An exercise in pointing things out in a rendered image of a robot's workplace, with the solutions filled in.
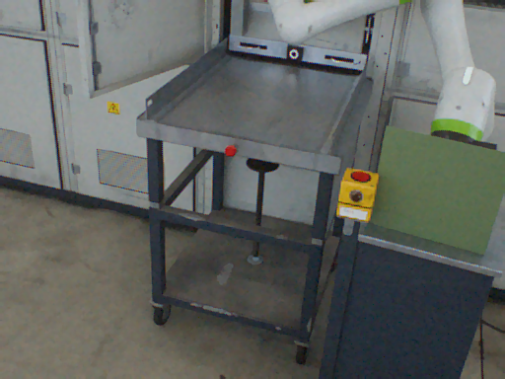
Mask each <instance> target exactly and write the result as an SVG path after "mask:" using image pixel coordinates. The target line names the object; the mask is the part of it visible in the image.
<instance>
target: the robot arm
mask: <svg viewBox="0 0 505 379"><path fill-rule="evenodd" d="M411 1H415V0H315V1H314V2H310V3H307V4H305V1H304V0H268V4H269V6H270V8H271V13H272V15H273V18H274V21H275V27H276V30H277V34H278V35H279V37H280V38H281V39H282V40H283V41H284V42H286V43H287V44H291V45H298V44H300V43H302V42H303V41H306V40H308V39H310V38H313V37H314V36H316V35H319V34H320V33H322V32H324V31H328V30H329V29H331V28H335V27H336V26H339V25H340V24H344V23H346V22H348V21H353V20H354V19H357V18H361V17H364V16H366V15H368V14H373V13H376V12H379V11H384V10H387V9H390V8H396V7H400V4H405V3H408V2H411ZM420 9H421V12H422V16H423V19H424V20H425V23H426V27H427V29H428V31H429V33H430V37H431V40H432V42H433V44H434V50H435V53H436V56H437V59H438V67H439V70H440V74H441V79H442V85H443V88H442V90H441V93H440V96H439V101H438V104H437V106H436V111H435V113H434V116H433V118H432V124H431V133H430V135H432V136H435V137H442V138H446V139H449V140H453V141H460V142H463V143H466V144H469V145H476V146H480V147H483V148H487V149H494V150H497V144H493V143H489V142H485V140H486V139H487V138H489V136H490V134H492V130H493V128H494V125H495V111H494V105H495V91H496V83H495V81H494V78H493V77H492V76H491V75H490V74H488V73H487V72H484V71H483V70H481V69H479V68H475V65H474V63H473V57H472V54H471V51H470V48H469V37H468V33H467V28H466V24H465V10H464V2H463V0H420Z"/></svg>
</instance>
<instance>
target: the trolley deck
mask: <svg viewBox="0 0 505 379"><path fill-rule="evenodd" d="M354 80H355V77H351V76H340V75H336V74H330V73H325V72H321V71H311V70H306V69H301V68H295V67H286V66H280V65H275V64H270V63H260V62H255V61H250V60H241V59H236V58H231V59H230V60H229V61H228V62H226V64H224V65H223V66H222V67H220V68H219V70H218V71H215V73H214V74H213V75H211V76H210V77H209V78H208V79H207V80H206V81H204V82H203V83H202V84H201V85H200V86H199V87H197V88H196V89H195V90H194V91H192V92H191V94H189V95H188V96H187V97H186V98H184V100H183V101H181V102H180V103H179V104H178V105H177V106H175V107H174V108H173V109H172V110H170V111H169V113H168V114H165V116H164V117H162V119H160V120H158V122H154V121H145V120H144V119H145V118H146V111H144V112H143V114H140V115H139V116H138V117H137V118H136V132H137V136H142V137H146V138H150V139H154V140H162V141H166V142H170V143H177V144H181V145H185V146H190V147H198V148H202V149H206V150H210V151H218V152H222V153H225V149H226V147H227V146H228V145H236V148H237V153H236V155H238V156H242V157H246V158H250V159H257V160H261V161H265V162H269V163H277V164H282V165H286V166H290V167H298V168H302V169H306V170H310V171H318V172H322V173H326V174H330V175H338V176H340V175H341V171H342V168H343V167H344V162H345V160H346V158H347V156H348V152H349V150H350V148H351V146H352V142H353V140H354V138H355V136H356V132H357V130H358V128H359V124H360V121H361V120H362V117H363V113H364V112H365V110H366V109H367V105H368V103H369V100H370V96H371V94H372V89H373V84H374V80H366V82H365V83H364V86H363V89H362V91H361V93H360V95H359V98H358V100H357V102H356V103H355V107H354V109H353V110H352V114H351V116H350V118H349V120H348V123H347V124H346V126H345V128H344V131H343V133H342V135H341V136H340V140H339V142H338V144H337V147H336V149H335V151H334V153H333V156H331V155H323V154H319V151H320V149H321V147H322V144H323V143H324V141H325V137H326V136H327V134H328V133H329V129H330V128H331V126H332V125H333V121H334V120H335V118H336V115H337V114H338V112H339V110H340V107H341V106H342V104H343V102H344V99H345V98H346V96H347V95H348V91H349V90H350V87H351V84H352V83H353V81H354Z"/></svg>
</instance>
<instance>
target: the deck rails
mask: <svg viewBox="0 0 505 379"><path fill-rule="evenodd" d="M231 58H232V56H225V40H224V39H223V41H220V42H219V44H217V45H215V46H214V47H213V48H212V49H210V50H209V51H207V52H206V53H204V54H203V56H200V57H199V58H198V59H197V60H195V61H194V62H193V63H192V64H190V65H188V67H187V68H184V70H183V71H182V72H180V73H179V74H178V75H176V76H175V77H174V78H173V79H170V81H169V82H167V83H166V84H164V85H163V86H162V87H160V88H159V89H158V90H157V91H154V93H153V94H151V95H150V96H148V97H147V99H145V108H146V118H145V119H144V120H145V121H154V122H158V120H160V119H162V117H164V116H165V114H168V113H169V111H170V110H172V109H173V108H174V107H175V106H177V105H178V104H179V103H180V102H181V101H183V100H184V98H186V97H187V96H188V95H189V94H191V92H192V91H194V90H195V89H196V88H197V87H199V86H200V85H201V84H202V83H203V82H204V81H206V80H207V79H208V78H209V77H210V76H211V75H213V74H214V73H215V71H218V70H219V68H220V67H222V66H223V65H224V64H226V62H228V61H229V60H230V59H231ZM367 64H368V61H366V65H365V66H364V68H363V70H362V73H361V75H360V76H359V77H358V76H355V80H354V81H353V83H352V84H351V87H350V90H349V91H348V95H347V96H346V98H345V99H344V102H343V104H342V106H341V107H340V110H339V112H338V114H337V115H336V118H335V120H334V121H333V125H332V126H331V128H330V129H329V133H328V134H327V136H326V137H325V141H324V143H323V144H322V147H321V149H320V151H319V154H323V155H331V156H333V153H334V151H335V149H336V147H337V144H338V142H339V140H340V136H341V135H342V133H343V131H344V128H345V126H346V124H347V123H348V120H349V118H350V116H351V114H352V110H353V109H354V107H355V103H356V102H357V100H358V98H359V95H360V93H361V91H362V89H363V86H364V83H365V82H366V68H367ZM150 100H151V103H150V105H149V106H148V102H149V101H150Z"/></svg>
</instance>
